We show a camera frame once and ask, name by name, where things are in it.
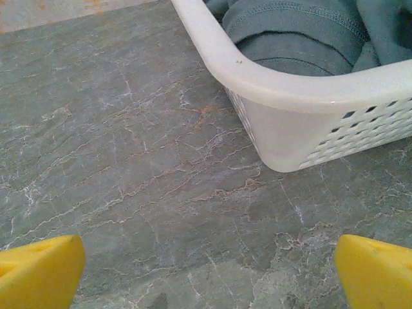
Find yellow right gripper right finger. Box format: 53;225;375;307
333;234;412;309

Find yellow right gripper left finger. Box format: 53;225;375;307
0;234;86;309

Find grey t-shirt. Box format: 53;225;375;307
205;0;412;77

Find white perforated plastic basket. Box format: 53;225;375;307
171;0;412;173

